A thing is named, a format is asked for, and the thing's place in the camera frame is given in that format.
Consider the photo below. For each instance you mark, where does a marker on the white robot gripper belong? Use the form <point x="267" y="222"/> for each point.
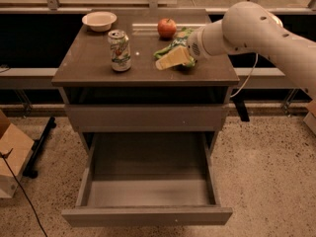
<point x="195" y="46"/>

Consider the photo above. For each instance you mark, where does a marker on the green rice chip bag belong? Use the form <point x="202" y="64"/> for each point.
<point x="180" y="39"/>

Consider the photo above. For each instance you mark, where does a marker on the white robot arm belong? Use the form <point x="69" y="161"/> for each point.
<point x="248" y="27"/>

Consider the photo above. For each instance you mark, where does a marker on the grey drawer cabinet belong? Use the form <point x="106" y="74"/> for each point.
<point x="85" y="76"/>

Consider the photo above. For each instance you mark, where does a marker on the closed grey upper drawer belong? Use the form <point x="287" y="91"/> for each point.
<point x="150" y="118"/>

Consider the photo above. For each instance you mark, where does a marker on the open grey bottom drawer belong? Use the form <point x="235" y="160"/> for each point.
<point x="148" y="179"/>

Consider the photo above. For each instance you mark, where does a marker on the red apple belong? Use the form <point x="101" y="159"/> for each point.
<point x="166" y="28"/>

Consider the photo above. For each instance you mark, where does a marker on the green white soda can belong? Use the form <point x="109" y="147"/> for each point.
<point x="120" y="50"/>

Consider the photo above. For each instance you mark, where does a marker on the black stand foot right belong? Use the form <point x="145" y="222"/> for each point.
<point x="238" y="100"/>

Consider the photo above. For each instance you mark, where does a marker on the black stand foot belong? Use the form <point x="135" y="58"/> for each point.
<point x="37" y="148"/>
<point x="238" y="100"/>

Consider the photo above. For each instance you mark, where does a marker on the white paper bowl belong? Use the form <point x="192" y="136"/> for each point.
<point x="99" y="21"/>

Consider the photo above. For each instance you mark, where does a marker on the cardboard box right edge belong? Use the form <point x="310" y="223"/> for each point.
<point x="310" y="119"/>

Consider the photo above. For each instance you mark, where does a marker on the cardboard box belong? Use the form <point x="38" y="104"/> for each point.
<point x="16" y="145"/>

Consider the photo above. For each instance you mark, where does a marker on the black stand foot left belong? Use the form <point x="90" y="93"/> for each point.
<point x="37" y="148"/>

